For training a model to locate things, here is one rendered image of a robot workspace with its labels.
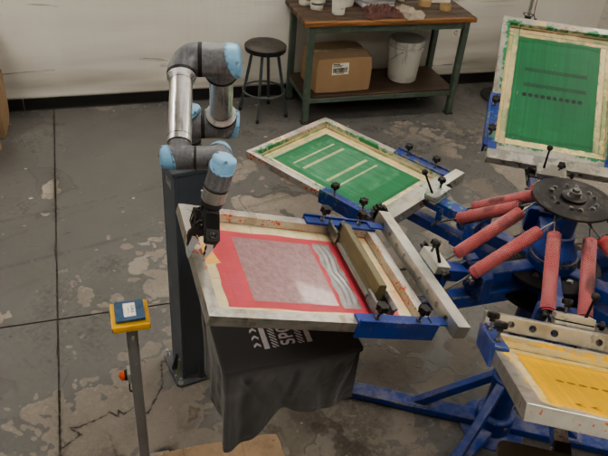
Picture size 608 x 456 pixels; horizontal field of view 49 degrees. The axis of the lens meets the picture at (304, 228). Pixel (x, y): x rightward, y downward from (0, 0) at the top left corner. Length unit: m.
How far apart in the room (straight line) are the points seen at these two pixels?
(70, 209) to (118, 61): 1.66
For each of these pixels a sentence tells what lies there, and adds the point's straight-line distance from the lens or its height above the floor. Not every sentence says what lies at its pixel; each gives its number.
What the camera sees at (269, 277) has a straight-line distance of 2.21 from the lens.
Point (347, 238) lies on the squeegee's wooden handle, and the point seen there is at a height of 1.17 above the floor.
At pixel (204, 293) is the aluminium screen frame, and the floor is 1.27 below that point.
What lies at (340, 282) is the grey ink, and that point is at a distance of 2.32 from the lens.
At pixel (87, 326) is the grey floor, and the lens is 3.81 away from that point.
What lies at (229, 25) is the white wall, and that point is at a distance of 5.92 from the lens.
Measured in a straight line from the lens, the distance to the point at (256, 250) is 2.32.
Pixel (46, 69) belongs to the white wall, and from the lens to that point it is 5.92.
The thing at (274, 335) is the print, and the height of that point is 0.95.
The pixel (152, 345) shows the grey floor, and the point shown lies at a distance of 3.65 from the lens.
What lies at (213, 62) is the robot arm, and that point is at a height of 1.73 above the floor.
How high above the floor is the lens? 2.59
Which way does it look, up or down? 35 degrees down
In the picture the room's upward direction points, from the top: 5 degrees clockwise
